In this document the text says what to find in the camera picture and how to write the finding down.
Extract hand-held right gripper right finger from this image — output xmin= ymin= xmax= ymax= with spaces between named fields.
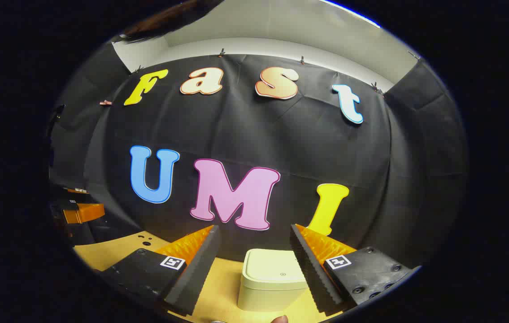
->
xmin=289 ymin=223 xmax=421 ymax=314

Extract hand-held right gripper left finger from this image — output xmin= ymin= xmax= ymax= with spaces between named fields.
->
xmin=95 ymin=224 xmax=221 ymax=317

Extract pale green desktop garbage bin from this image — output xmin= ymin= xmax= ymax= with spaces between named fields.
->
xmin=237 ymin=249 xmax=309 ymax=312

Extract wooden desktop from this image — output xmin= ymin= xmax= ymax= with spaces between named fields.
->
xmin=74 ymin=231 xmax=340 ymax=323

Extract black backdrop cloth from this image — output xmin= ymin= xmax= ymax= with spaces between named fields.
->
xmin=48 ymin=43 xmax=468 ymax=270

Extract person's dark hair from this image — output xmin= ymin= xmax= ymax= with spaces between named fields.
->
xmin=113 ymin=0 xmax=224 ymax=44

